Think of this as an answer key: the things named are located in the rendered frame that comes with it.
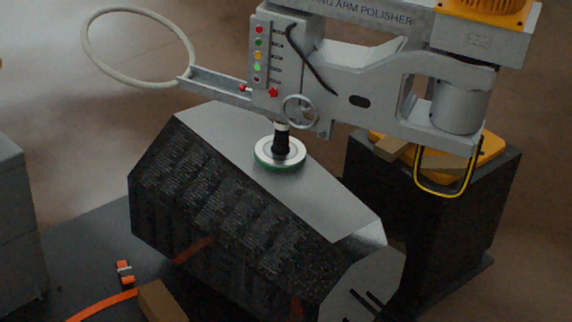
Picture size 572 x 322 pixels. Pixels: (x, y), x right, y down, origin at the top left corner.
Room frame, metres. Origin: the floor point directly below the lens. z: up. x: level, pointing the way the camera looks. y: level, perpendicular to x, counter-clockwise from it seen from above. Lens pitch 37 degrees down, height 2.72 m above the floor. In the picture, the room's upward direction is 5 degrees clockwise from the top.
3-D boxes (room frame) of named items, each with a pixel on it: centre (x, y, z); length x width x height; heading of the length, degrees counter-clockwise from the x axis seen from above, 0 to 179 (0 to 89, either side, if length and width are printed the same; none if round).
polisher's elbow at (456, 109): (2.19, -0.59, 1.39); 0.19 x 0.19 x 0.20
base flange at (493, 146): (2.83, -0.70, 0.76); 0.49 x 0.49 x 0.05; 44
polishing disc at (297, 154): (2.42, 0.03, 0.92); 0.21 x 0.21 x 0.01
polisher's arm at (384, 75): (2.27, -0.34, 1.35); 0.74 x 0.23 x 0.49; 70
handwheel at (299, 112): (2.26, -0.04, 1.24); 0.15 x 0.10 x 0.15; 70
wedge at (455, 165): (2.59, -0.69, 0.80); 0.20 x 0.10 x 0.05; 83
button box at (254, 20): (2.33, 0.13, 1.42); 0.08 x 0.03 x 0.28; 70
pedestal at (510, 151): (2.83, -0.70, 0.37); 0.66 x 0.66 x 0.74; 44
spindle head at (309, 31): (2.39, -0.05, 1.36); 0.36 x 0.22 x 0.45; 70
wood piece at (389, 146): (2.70, -0.49, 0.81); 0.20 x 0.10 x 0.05; 142
